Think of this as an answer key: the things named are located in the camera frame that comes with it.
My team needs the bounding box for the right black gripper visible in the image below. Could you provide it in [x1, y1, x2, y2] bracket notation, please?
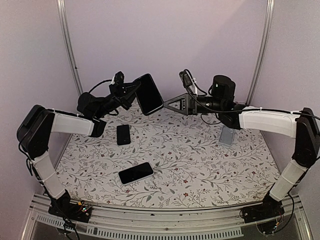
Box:
[163, 92, 224, 116]

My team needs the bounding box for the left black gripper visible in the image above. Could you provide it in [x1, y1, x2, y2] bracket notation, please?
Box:
[94, 80, 143, 119]

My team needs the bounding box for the black cased phone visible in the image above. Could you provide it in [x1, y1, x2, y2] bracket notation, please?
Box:
[133, 73, 164, 116]

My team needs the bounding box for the bare black phone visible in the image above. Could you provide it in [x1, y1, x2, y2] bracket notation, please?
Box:
[116, 124, 131, 146]

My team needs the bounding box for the light blue cased phone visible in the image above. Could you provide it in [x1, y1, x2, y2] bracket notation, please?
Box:
[218, 126, 235, 146]

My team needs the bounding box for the white cased phone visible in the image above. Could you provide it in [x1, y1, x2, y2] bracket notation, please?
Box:
[118, 162, 154, 185]

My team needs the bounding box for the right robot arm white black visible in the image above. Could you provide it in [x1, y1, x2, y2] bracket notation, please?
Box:
[164, 71, 320, 218]

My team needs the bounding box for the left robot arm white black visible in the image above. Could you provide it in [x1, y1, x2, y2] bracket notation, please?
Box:
[16, 81, 141, 217]

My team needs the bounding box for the floral patterned table mat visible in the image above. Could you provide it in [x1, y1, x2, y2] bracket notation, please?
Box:
[56, 103, 280, 209]

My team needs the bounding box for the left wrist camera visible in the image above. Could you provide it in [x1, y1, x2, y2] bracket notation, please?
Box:
[111, 71, 125, 87]

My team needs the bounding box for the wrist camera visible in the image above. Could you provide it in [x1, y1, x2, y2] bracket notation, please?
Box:
[111, 71, 125, 87]
[179, 69, 199, 95]

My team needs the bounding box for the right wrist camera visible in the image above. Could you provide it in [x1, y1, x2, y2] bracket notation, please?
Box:
[179, 69, 199, 95]

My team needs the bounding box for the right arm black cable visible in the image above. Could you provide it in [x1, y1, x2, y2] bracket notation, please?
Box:
[179, 68, 320, 226]

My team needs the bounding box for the left aluminium frame post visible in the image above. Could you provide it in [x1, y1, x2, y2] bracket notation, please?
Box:
[56, 0, 84, 96]

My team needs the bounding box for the aluminium frame post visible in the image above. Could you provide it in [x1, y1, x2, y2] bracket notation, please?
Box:
[56, 0, 84, 96]
[245, 0, 275, 105]

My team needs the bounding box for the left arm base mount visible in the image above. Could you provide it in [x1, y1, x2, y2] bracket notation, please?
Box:
[48, 198, 92, 223]

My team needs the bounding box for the right aluminium frame post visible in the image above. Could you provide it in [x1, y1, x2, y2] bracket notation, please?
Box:
[245, 0, 275, 105]

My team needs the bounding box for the front aluminium rail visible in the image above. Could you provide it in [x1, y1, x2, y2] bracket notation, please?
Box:
[21, 194, 313, 240]

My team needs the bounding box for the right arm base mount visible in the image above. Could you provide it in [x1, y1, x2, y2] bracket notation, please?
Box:
[239, 201, 285, 235]

